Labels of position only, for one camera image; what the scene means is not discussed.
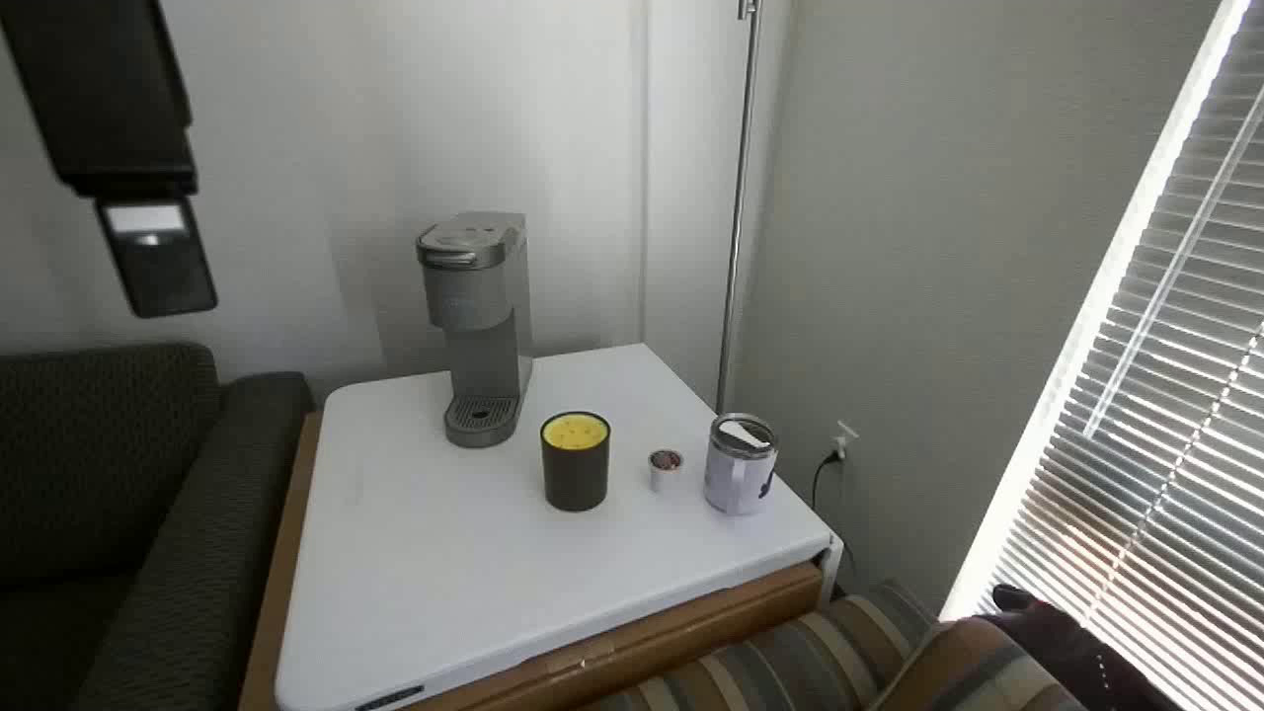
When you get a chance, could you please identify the gray Keurig coffee maker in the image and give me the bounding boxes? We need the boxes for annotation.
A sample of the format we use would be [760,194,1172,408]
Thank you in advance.
[416,211,537,453]

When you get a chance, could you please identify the dark gray couch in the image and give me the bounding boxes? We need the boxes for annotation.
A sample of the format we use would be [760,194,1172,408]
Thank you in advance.
[0,341,319,711]

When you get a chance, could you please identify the black cup yellow inside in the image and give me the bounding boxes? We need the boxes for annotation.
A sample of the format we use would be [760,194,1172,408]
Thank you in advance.
[537,408,616,512]

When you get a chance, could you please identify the thin metal pole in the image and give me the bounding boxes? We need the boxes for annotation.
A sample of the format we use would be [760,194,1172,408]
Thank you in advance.
[710,0,765,409]

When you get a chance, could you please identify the small coffee pod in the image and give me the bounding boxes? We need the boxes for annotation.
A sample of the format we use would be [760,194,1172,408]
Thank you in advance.
[644,445,687,502]

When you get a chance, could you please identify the silver tumbler with lid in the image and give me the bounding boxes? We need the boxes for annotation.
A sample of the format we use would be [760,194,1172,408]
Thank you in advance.
[699,409,782,523]

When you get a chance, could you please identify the striped armchair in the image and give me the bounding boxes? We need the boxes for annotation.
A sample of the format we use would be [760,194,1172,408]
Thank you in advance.
[575,583,1097,711]

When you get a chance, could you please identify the white window blinds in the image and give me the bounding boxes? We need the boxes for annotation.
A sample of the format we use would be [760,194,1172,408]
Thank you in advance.
[936,0,1264,711]

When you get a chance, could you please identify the dark brown cloth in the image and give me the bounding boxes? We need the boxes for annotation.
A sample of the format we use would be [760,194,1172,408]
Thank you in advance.
[983,582,1190,711]

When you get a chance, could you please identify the black power cable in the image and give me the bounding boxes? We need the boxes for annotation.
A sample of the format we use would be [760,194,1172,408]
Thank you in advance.
[804,442,848,512]

